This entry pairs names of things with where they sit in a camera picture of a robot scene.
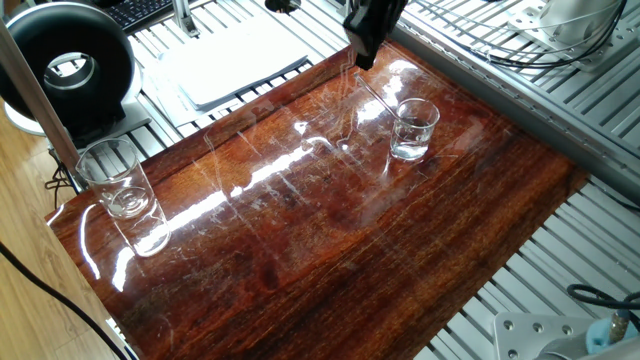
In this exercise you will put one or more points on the clear glass stirring rod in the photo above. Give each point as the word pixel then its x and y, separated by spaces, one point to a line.
pixel 375 95

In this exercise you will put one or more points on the large empty glass beaker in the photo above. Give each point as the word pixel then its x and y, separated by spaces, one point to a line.
pixel 120 200

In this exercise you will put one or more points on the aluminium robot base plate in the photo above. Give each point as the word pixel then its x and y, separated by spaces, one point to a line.
pixel 520 335

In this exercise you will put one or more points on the black keyboard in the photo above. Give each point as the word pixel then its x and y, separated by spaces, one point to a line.
pixel 140 12

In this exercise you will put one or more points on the small glass beaker with water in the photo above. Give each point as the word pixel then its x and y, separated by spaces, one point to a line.
pixel 412 140

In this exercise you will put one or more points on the grey aluminium table beam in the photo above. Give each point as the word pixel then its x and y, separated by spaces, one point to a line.
pixel 550 130

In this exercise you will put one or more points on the aluminium plate with holes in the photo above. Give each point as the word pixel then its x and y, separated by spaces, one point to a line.
pixel 615 45

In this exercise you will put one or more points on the aluminium frame post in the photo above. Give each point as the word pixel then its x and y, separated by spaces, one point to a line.
pixel 30 100

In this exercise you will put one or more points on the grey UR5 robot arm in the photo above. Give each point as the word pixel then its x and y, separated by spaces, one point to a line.
pixel 590 347

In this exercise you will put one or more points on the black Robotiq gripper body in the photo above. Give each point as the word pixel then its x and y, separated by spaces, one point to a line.
pixel 390 5

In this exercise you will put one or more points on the white paper stack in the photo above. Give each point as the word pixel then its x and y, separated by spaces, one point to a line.
pixel 225 65

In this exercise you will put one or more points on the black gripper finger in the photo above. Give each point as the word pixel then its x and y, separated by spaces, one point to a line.
pixel 377 42
pixel 357 27

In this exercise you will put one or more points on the white cylindrical base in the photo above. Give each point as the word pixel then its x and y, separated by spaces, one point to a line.
pixel 580 20

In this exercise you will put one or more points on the glossy wood-grain table mat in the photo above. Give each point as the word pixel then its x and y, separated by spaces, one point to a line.
pixel 325 225

